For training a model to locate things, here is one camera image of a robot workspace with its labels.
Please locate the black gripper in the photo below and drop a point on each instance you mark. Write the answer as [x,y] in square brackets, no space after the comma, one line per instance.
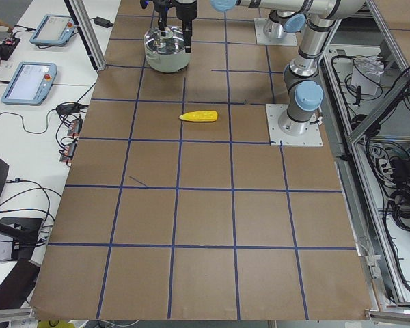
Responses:
[183,9]

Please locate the yellow corn cob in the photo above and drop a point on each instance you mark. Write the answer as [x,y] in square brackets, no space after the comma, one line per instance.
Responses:
[199,116]

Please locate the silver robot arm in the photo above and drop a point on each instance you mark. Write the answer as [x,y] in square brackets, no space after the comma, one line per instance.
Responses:
[288,14]
[305,94]

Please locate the pale green steel pot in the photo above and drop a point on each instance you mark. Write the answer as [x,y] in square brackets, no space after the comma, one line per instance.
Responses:
[167,63]

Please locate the black power adapter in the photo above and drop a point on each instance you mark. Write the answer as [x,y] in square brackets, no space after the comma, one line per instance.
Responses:
[103,22]

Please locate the upper teach pendant tablet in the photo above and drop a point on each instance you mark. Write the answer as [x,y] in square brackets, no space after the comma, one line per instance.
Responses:
[53,30]

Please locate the teach pendant tablet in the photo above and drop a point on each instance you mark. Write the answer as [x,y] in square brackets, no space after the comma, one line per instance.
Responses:
[30,84]
[53,30]

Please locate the lower teach pendant tablet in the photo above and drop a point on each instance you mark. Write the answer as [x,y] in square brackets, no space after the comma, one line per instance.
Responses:
[30,84]

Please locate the white crumpled paper box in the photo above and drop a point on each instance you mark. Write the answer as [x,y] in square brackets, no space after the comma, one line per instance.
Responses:
[366,74]

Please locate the aluminium frame post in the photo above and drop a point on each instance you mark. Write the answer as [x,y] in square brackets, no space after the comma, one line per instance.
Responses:
[82,22]

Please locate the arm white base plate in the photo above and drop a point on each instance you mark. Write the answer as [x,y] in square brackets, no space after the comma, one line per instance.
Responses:
[269,33]
[285,132]

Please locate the black camera stand base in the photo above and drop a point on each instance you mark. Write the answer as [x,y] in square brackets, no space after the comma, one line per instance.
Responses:
[18,237]

